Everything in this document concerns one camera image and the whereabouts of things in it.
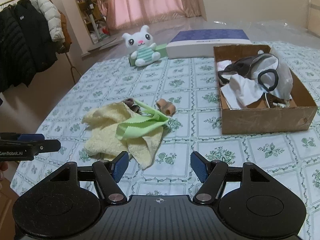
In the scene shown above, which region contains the pink curtain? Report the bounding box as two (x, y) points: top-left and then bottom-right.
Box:
(98, 0), (207, 30)

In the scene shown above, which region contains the white puffer jacket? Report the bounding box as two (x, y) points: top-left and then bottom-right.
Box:
(31, 0), (65, 42)

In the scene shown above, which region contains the brown jacket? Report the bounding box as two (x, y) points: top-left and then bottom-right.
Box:
(58, 10), (72, 53)

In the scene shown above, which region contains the floral green white tablecloth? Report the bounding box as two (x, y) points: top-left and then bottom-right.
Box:
(11, 57), (319, 220)

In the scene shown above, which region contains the blue and white flat box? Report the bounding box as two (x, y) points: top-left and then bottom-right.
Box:
(166, 29), (252, 59)

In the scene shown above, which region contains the green rectangular box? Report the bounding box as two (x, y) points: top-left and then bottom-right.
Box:
(137, 43), (168, 62)

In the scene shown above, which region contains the dark grey white garment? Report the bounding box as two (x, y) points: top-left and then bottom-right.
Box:
(217, 53), (281, 92)

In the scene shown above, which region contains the brown cardboard tray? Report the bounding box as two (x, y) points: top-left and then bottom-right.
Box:
(213, 44), (317, 134)

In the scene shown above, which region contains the clear plastic bag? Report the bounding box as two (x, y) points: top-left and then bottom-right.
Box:
(252, 53), (293, 100)

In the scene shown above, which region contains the yellow fluffy towel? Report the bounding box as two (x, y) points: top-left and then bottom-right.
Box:
(82, 101), (169, 170)

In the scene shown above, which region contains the white bunny plush toy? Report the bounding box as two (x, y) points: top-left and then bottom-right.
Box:
(122, 25), (160, 67)

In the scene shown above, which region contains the white cloth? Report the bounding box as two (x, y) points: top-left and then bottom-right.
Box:
(216, 60), (265, 109)

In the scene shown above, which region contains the person's left hand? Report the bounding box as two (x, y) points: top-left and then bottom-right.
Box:
(0, 162), (8, 181)

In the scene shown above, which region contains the wooden bookshelf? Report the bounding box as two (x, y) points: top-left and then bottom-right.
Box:
(76, 0), (107, 44)

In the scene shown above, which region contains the black puffer jacket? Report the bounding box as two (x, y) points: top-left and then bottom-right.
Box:
(1, 0), (57, 92)

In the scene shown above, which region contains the tan toe separator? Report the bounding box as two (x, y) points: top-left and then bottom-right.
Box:
(156, 99), (176, 116)

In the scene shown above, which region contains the brown hair scrunchie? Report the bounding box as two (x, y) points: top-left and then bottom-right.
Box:
(264, 93), (290, 108)

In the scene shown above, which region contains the green microfiber cloth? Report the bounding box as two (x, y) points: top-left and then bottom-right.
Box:
(116, 99), (169, 140)

